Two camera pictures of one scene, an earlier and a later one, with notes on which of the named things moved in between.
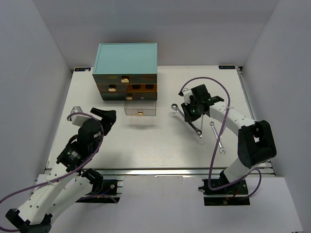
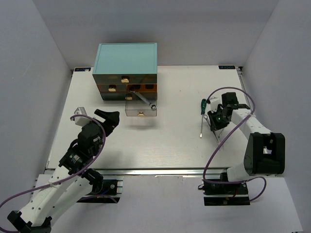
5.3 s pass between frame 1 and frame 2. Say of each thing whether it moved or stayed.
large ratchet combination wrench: moved
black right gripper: moved
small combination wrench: moved
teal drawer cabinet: stayed
